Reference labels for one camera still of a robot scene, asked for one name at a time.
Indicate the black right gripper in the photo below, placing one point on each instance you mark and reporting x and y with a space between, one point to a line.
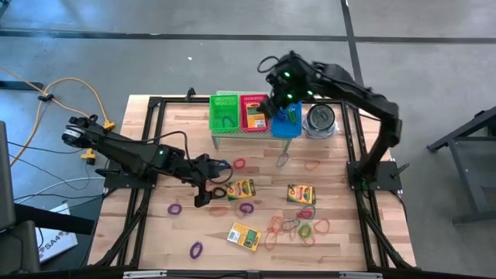
290 87

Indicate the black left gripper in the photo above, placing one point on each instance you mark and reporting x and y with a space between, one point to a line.
197 170

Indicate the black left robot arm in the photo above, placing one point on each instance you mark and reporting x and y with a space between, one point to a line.
128 155

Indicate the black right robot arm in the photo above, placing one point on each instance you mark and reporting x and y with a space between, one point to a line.
364 93

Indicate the blue plastic basket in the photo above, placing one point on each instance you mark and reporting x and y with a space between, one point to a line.
286 129

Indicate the pale green metal shelf riser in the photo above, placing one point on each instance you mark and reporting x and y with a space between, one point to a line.
252 135

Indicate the red plastic basket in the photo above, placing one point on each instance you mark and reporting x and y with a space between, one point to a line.
244 128

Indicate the green plastic basket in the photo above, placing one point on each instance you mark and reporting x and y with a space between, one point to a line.
217 108

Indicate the crayon box showing barcode side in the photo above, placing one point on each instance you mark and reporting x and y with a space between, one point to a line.
245 237

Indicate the black beam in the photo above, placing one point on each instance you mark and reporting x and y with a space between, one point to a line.
54 219

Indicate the white cardboard box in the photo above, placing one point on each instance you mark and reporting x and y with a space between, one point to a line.
58 244

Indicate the dark grey cabinet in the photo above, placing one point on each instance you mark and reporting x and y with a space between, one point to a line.
7 174

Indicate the black metal table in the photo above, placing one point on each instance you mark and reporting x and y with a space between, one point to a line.
465 178

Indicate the black floor bar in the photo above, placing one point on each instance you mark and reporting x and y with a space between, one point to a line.
21 85

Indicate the black frame clamp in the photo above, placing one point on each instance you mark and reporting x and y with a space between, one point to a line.
190 93

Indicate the silver metal bracket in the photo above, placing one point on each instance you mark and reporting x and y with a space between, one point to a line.
145 274
360 275

